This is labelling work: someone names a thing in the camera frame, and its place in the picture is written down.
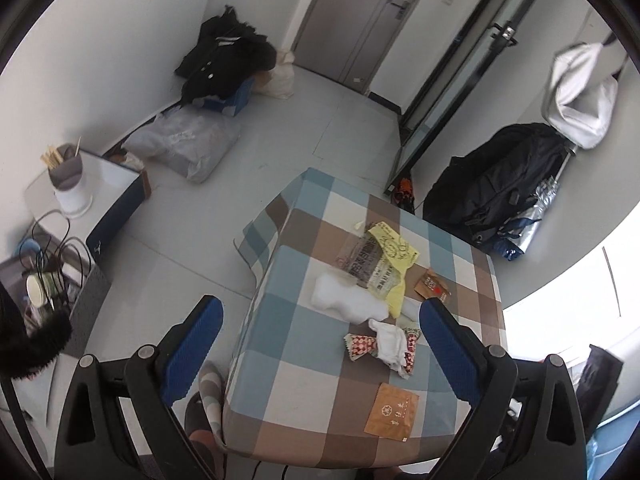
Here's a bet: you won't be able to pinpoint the black fuzzy strap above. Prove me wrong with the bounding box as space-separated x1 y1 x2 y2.
0 282 74 380

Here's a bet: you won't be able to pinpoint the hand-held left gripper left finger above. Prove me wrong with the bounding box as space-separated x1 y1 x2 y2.
52 295 224 480

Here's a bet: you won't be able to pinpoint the black backpack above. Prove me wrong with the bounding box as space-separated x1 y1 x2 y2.
422 122 571 253

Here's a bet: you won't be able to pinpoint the white foam piece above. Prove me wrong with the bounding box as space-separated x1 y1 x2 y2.
310 272 390 323

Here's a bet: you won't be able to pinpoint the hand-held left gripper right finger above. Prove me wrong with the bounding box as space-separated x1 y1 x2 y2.
419 299 588 480

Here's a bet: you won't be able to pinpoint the crumpled white tissue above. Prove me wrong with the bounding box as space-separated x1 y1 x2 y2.
369 318 413 373

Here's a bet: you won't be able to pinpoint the red checkered wrapper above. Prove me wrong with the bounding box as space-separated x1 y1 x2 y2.
343 327 423 376

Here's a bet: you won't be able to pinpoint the beige tote bag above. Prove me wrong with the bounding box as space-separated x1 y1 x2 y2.
252 49 297 100

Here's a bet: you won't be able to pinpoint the black cables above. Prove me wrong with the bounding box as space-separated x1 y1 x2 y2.
30 210 93 311

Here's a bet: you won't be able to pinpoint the bundle of wooden chopsticks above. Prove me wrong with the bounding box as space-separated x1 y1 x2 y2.
41 136 83 171

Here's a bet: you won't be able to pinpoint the grey door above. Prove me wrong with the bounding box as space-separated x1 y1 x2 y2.
290 0 446 96

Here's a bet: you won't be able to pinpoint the checkered tablecloth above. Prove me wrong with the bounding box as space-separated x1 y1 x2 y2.
222 167 508 471

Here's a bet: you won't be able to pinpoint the white hanging cloth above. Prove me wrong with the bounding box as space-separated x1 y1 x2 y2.
547 42 621 150

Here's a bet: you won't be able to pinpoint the clear printed bread wrapper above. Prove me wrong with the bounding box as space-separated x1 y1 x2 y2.
336 235 406 296

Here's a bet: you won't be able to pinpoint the yellow plastic bag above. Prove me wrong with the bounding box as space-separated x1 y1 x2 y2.
367 221 420 318

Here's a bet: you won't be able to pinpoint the blue cardboard box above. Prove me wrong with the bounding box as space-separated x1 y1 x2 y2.
195 77 253 117

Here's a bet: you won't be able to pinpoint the black jacket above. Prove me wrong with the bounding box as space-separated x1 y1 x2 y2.
175 5 278 106

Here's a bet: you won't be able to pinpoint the clear plastic bag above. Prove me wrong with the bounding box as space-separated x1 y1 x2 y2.
121 107 242 184

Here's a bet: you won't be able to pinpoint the brown cardboard box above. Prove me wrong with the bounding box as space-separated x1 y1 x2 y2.
112 152 152 201

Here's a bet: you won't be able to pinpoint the orange and black umbrella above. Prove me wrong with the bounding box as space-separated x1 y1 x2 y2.
390 175 416 211

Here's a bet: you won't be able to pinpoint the small brown packet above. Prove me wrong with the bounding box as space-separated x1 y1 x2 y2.
413 268 451 301

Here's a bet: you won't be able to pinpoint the grey and white utensil holder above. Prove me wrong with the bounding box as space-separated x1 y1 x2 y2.
48 142 94 218

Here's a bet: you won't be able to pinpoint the orange square packet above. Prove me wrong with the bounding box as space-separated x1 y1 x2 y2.
363 382 420 442

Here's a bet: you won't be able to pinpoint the dark cloth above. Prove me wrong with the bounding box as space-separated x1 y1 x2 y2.
575 345 623 431

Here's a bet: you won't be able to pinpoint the glass door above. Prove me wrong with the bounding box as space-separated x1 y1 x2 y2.
385 0 556 196

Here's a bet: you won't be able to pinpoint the white box with blue side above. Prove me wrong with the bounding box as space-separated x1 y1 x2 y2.
25 151 151 263

